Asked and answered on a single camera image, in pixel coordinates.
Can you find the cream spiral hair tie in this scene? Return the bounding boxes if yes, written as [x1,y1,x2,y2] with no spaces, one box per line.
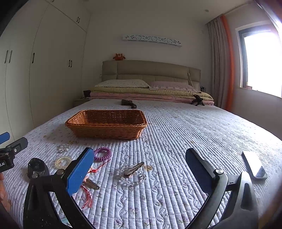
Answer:
[54,156,73,170]

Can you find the black hair claw clip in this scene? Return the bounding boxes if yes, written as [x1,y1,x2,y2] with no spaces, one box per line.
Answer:
[27,158,49,179]

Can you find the red cord tassel charm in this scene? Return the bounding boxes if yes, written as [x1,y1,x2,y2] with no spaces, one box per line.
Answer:
[80,159,111,209]

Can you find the clear crystal bead bracelet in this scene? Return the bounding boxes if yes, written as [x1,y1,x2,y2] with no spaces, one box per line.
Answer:
[57,144,71,154]

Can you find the purple spiral hair tie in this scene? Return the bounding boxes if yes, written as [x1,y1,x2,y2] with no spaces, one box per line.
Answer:
[94,146,112,162]

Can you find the metal alligator hair clip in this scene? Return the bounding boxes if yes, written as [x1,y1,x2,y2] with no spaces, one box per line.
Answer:
[123,162,144,177]

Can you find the person's left hand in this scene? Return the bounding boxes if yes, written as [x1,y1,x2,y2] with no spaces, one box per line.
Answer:
[0,173,11,212]

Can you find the black smartphone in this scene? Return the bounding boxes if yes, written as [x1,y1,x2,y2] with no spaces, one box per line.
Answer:
[242,151,267,180]

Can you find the lavender quilted bedspread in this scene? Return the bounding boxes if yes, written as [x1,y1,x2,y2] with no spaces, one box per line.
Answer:
[4,99,281,228]

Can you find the brown wicker basket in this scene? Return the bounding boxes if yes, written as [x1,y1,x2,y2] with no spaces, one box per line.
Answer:
[65,110,147,140]

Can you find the beige nightstand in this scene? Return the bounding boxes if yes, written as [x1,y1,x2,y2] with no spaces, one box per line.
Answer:
[73,98,91,107]

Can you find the small black tripod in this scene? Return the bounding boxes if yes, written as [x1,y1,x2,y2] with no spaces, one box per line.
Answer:
[191,94,205,106]

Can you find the black bedside clock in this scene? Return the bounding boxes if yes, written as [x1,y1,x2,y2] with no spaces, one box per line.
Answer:
[83,90,91,98]

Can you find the white built-in wardrobe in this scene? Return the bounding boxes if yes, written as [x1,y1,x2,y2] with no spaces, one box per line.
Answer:
[1,1,90,141]

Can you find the pink pillow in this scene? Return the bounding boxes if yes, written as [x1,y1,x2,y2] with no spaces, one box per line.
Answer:
[150,81,199,92]

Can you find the dark wooden hairbrush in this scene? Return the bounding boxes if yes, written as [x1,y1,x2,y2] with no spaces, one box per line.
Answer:
[121,99,137,109]

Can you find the folded yellow pink quilts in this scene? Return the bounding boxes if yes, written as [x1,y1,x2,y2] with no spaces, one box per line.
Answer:
[90,87,214,106]

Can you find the cream floral pillow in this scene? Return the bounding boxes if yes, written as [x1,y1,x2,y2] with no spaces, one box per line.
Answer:
[95,79,150,88]

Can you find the grey orange curtain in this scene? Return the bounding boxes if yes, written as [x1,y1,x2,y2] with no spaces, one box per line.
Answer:
[207,14,235,112]

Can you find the beige padded headboard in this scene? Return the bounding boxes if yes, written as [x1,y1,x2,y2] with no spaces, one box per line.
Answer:
[101,60,201,91]

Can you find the orange plush toy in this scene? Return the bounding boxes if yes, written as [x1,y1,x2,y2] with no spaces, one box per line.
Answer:
[112,53,126,61]

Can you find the bright window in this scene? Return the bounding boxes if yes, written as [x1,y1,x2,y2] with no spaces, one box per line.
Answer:
[238,24,281,97]

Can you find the white carved wall shelf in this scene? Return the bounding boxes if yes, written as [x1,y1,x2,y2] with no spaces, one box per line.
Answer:
[122,34,182,47]

